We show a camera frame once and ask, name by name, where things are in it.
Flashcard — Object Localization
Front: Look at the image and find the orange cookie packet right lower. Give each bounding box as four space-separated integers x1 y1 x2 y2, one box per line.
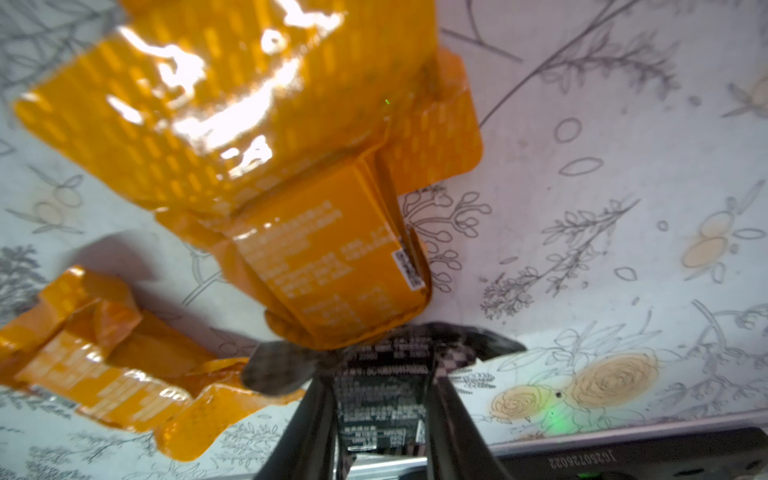
14 1 483 350

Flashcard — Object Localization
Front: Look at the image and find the black cookie packet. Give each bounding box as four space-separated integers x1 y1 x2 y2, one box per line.
241 322 526 455

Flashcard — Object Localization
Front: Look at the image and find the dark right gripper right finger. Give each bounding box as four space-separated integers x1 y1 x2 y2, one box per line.
426 377 512 480

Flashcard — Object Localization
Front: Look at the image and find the orange cookie packet centre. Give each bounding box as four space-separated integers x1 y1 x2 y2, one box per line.
1 266 305 462

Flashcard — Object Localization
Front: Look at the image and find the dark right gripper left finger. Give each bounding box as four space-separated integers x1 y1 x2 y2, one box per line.
255 379 337 480

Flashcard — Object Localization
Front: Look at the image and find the orange cookie packet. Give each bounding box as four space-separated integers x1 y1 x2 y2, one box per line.
1 266 305 462
14 1 483 350

